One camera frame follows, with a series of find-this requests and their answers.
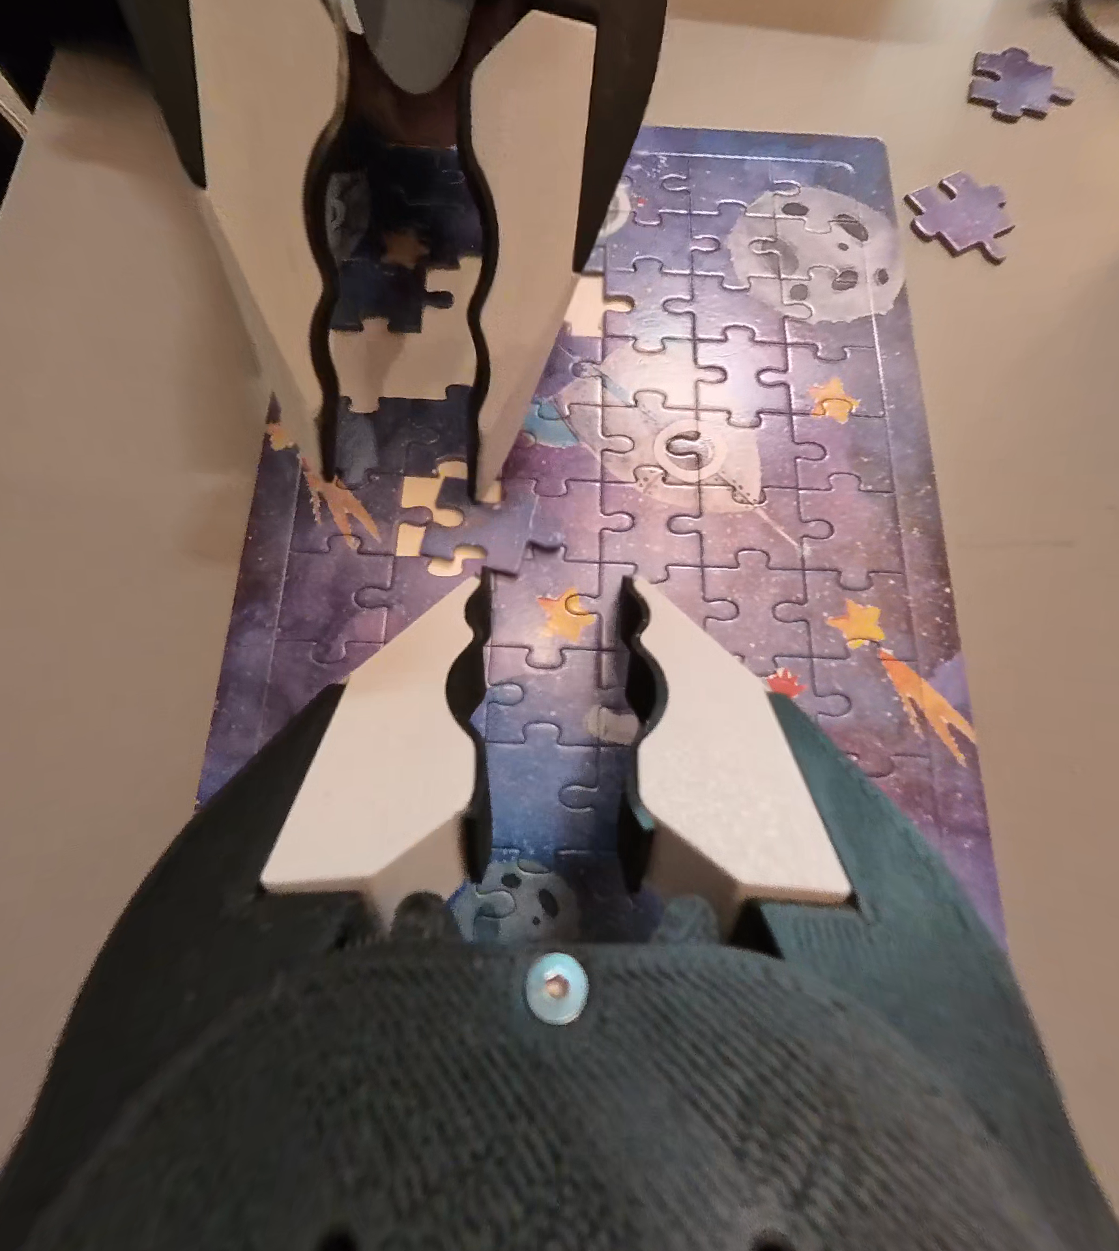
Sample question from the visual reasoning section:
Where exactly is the space jigsaw puzzle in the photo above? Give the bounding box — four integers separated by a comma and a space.
196, 125, 1011, 954

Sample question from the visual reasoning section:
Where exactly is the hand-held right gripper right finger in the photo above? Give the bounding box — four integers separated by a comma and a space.
619, 575, 856, 906

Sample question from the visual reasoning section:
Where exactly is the purple jigsaw puzzle piece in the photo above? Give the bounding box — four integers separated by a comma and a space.
419, 459, 569, 580
967, 46, 1078, 123
904, 170, 1019, 268

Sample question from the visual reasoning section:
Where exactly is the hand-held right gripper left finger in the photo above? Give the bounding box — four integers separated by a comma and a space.
261, 572, 496, 906

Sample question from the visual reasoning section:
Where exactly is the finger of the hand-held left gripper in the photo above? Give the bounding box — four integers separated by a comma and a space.
191, 0, 354, 483
454, 15, 602, 505

